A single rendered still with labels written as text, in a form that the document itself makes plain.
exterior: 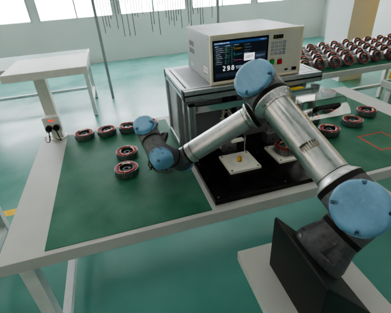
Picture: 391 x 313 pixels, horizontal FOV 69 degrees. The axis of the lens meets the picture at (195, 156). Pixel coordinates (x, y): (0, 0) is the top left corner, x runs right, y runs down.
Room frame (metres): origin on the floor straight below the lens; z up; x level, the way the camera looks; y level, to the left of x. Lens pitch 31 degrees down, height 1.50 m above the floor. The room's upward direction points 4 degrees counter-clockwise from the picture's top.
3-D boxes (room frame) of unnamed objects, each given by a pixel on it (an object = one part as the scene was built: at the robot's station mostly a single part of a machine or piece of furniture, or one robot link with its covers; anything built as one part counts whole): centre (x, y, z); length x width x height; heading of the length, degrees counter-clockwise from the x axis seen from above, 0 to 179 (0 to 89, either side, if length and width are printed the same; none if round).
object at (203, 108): (1.26, -0.30, 1.03); 0.62 x 0.01 x 0.03; 104
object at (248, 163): (1.13, -0.20, 0.78); 0.15 x 0.15 x 0.01; 14
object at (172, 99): (1.47, 0.09, 0.91); 0.28 x 0.03 x 0.32; 14
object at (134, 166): (1.14, 0.33, 0.77); 0.11 x 0.11 x 0.04
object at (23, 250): (1.40, -0.26, 0.72); 2.20 x 1.01 x 0.05; 104
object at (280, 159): (1.19, -0.44, 0.78); 0.15 x 0.15 x 0.01; 14
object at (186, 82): (1.47, -0.24, 1.09); 0.68 x 0.44 x 0.05; 104
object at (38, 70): (1.50, 0.70, 0.98); 0.37 x 0.35 x 0.46; 104
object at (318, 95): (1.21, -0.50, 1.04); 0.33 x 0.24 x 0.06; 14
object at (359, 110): (1.62, -1.07, 0.77); 0.11 x 0.11 x 0.04
